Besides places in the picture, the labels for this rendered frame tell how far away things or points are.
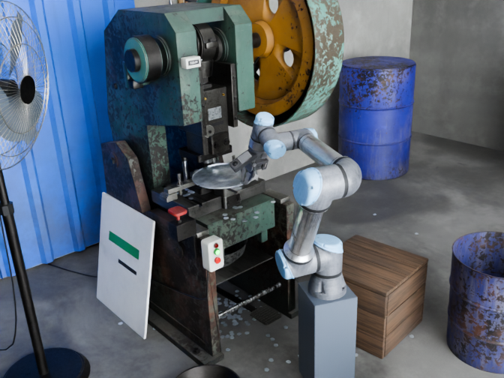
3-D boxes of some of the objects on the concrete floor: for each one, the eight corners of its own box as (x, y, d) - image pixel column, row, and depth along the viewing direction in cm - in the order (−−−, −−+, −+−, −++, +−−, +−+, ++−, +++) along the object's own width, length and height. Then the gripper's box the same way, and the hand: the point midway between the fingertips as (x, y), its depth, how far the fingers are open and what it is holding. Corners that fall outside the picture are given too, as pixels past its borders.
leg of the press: (306, 310, 289) (305, 143, 255) (290, 319, 283) (287, 149, 248) (199, 249, 354) (187, 109, 320) (184, 256, 347) (170, 113, 313)
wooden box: (422, 320, 277) (428, 258, 264) (382, 359, 252) (386, 293, 239) (354, 292, 303) (355, 234, 290) (310, 325, 278) (310, 263, 264)
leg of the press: (225, 358, 258) (211, 175, 223) (205, 370, 251) (188, 182, 216) (124, 282, 322) (102, 130, 288) (106, 289, 315) (81, 135, 281)
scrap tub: (557, 346, 256) (576, 253, 237) (513, 392, 231) (531, 292, 212) (471, 307, 285) (481, 223, 267) (424, 345, 260) (432, 253, 242)
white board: (144, 339, 273) (153, 221, 257) (96, 298, 308) (101, 191, 293) (146, 339, 274) (155, 221, 258) (98, 297, 309) (103, 191, 294)
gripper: (273, 150, 230) (262, 187, 244) (262, 136, 235) (251, 173, 249) (256, 154, 225) (246, 192, 240) (244, 141, 230) (235, 178, 245)
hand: (244, 182), depth 242 cm, fingers closed
